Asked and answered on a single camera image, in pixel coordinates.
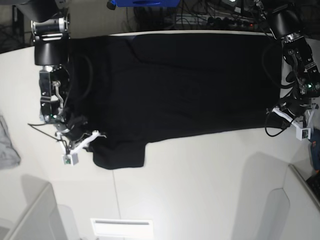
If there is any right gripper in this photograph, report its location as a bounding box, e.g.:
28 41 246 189
54 116 88 142

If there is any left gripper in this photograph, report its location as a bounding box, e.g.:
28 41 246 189
278 98 311 118

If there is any black T-shirt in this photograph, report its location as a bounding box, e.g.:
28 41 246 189
68 33 282 170

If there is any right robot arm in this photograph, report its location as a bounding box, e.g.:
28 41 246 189
16 0 87 148

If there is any blue glue gun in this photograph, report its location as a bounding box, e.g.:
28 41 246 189
310 139 320 174

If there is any grey cloth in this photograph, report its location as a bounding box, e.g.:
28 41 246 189
0 115 21 170

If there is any black keyboard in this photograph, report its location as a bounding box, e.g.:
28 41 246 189
306 173 320 201

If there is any white paper label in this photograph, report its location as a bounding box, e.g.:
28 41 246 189
90 218 154 239

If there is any white power strip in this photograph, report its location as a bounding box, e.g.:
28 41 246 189
172 14 256 30

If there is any blue box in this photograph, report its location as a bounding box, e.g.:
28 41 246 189
110 0 180 8

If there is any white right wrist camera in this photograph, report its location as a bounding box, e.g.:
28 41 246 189
57 130 107 166

